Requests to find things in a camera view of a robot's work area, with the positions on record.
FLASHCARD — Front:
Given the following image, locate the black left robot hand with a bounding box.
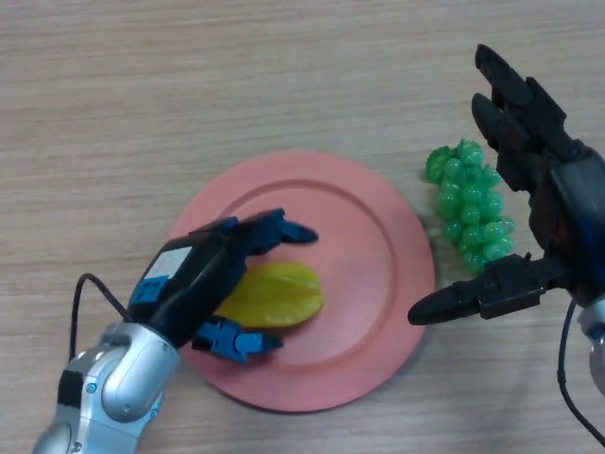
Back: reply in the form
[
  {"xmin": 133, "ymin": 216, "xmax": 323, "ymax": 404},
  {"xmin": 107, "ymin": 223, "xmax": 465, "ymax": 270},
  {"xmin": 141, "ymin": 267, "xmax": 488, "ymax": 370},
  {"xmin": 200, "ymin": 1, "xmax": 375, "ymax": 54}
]
[{"xmin": 126, "ymin": 207, "xmax": 319, "ymax": 364}]

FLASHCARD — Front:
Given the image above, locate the green grape bunch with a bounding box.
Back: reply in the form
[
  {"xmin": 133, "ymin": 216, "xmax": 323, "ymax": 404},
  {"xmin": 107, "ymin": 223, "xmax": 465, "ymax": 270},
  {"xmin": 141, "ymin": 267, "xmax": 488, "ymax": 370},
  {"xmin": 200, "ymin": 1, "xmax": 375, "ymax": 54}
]
[{"xmin": 423, "ymin": 137, "xmax": 516, "ymax": 273}]

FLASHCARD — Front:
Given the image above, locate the yellow starfruit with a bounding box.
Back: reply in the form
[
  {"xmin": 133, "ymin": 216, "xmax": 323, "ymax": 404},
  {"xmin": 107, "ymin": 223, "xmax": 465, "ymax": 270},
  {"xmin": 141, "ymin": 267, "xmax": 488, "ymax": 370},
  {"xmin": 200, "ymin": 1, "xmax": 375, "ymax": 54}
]
[{"xmin": 215, "ymin": 262, "xmax": 325, "ymax": 329}]

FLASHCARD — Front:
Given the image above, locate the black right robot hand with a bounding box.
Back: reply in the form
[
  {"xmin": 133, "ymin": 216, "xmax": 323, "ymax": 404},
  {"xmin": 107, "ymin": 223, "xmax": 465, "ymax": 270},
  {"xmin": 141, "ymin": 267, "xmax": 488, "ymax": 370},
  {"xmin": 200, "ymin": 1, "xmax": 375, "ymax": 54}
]
[{"xmin": 407, "ymin": 44, "xmax": 605, "ymax": 326}]

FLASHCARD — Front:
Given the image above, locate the pink round plate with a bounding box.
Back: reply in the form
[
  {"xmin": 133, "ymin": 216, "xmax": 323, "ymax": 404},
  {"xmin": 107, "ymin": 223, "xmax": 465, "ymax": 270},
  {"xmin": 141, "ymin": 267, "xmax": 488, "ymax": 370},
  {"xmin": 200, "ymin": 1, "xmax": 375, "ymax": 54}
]
[{"xmin": 167, "ymin": 149, "xmax": 436, "ymax": 412}]

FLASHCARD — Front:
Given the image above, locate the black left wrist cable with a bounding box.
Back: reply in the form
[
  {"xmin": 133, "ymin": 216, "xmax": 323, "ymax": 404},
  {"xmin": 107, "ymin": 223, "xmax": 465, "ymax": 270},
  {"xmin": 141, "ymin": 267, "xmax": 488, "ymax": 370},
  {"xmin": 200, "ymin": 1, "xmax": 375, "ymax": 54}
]
[{"xmin": 69, "ymin": 272, "xmax": 130, "ymax": 361}]

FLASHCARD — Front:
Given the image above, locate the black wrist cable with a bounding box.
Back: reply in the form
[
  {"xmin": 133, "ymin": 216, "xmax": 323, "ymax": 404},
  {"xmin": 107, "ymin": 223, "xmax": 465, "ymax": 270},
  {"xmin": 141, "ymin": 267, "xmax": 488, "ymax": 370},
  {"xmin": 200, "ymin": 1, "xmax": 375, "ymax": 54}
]
[
  {"xmin": 555, "ymin": 300, "xmax": 605, "ymax": 441},
  {"xmin": 69, "ymin": 272, "xmax": 130, "ymax": 361}
]

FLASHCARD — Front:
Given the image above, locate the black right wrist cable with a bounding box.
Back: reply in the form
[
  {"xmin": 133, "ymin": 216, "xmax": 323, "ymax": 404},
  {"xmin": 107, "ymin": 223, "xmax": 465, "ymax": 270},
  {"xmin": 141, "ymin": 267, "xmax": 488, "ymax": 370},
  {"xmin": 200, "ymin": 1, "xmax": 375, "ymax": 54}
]
[{"xmin": 555, "ymin": 300, "xmax": 605, "ymax": 441}]

